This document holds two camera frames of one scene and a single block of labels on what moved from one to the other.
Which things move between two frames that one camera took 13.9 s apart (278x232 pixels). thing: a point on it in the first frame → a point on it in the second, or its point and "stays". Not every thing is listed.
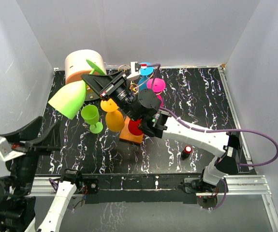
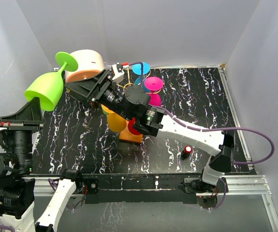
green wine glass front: (67, 100) → (106, 113)
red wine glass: (133, 127) stays
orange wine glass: (114, 120) stays
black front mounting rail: (140, 188) stays
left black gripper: (30, 131) → (30, 117)
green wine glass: (90, 114) → (49, 88)
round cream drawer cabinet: (76, 65) stays
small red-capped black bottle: (186, 152) stays
